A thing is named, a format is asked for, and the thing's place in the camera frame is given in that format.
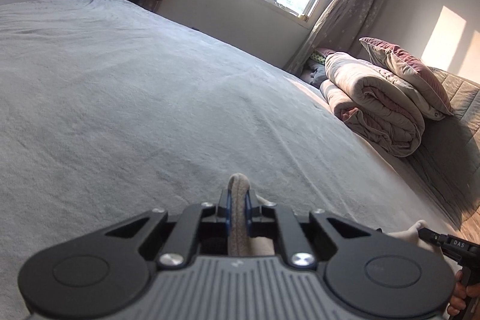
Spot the grey crumpled cloth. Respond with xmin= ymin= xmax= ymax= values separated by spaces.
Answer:
xmin=300 ymin=63 xmax=328 ymax=88

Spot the grey bed sheet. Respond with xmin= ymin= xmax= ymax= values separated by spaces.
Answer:
xmin=0 ymin=0 xmax=464 ymax=306

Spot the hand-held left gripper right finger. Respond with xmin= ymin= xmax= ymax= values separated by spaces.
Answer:
xmin=245 ymin=189 xmax=371 ymax=270

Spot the folded beige pink quilt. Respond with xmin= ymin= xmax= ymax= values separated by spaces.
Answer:
xmin=320 ymin=52 xmax=427 ymax=158

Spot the grey quilted bedspread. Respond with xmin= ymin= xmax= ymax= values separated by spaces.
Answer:
xmin=409 ymin=67 xmax=480 ymax=231

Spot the beige pink pillow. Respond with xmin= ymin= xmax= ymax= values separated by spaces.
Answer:
xmin=359 ymin=37 xmax=455 ymax=121

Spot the dotted cushion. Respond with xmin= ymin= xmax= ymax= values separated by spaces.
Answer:
xmin=310 ymin=48 xmax=339 ymax=64

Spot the grey patterned curtain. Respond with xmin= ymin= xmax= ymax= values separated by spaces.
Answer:
xmin=287 ymin=0 xmax=408 ymax=78

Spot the cream sweatshirt with black sleeves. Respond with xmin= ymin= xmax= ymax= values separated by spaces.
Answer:
xmin=227 ymin=173 xmax=445 ymax=258

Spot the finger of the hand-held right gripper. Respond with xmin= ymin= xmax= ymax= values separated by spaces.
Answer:
xmin=418 ymin=227 xmax=477 ymax=259

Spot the person's right hand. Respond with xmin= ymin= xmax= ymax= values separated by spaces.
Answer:
xmin=448 ymin=271 xmax=480 ymax=317

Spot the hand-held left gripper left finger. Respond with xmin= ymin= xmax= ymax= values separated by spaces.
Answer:
xmin=106 ymin=189 xmax=230 ymax=270

